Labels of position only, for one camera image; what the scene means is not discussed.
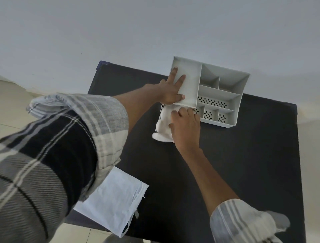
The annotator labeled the person's left hand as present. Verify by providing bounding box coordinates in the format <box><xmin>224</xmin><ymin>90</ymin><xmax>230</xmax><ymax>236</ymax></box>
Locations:
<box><xmin>154</xmin><ymin>67</ymin><xmax>187</xmax><ymax>105</ymax></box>

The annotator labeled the person's right hand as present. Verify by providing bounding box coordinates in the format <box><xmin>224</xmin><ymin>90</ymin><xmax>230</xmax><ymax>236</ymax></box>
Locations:
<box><xmin>169</xmin><ymin>107</ymin><xmax>202</xmax><ymax>155</ymax></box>

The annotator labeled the grey organizer drawer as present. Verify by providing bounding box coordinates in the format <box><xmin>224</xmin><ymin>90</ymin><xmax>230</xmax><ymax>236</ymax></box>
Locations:
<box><xmin>152</xmin><ymin>104</ymin><xmax>180</xmax><ymax>143</ymax></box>

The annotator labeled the grey desk organizer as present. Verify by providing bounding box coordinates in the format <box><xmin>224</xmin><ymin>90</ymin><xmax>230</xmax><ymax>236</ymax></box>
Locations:
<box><xmin>160</xmin><ymin>56</ymin><xmax>250</xmax><ymax>129</ymax></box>

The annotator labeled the white glove packet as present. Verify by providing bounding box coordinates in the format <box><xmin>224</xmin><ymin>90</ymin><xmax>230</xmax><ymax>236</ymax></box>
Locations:
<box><xmin>74</xmin><ymin>166</ymin><xmax>150</xmax><ymax>238</ymax></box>

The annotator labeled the person's left forearm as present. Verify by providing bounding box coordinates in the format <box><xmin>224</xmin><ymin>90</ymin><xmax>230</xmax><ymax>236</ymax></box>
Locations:
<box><xmin>114</xmin><ymin>82</ymin><xmax>163</xmax><ymax>133</ymax></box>

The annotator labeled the person's right forearm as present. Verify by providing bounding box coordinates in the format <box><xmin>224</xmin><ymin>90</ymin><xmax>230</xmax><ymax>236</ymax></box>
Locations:
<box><xmin>179</xmin><ymin>148</ymin><xmax>240</xmax><ymax>217</ymax></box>

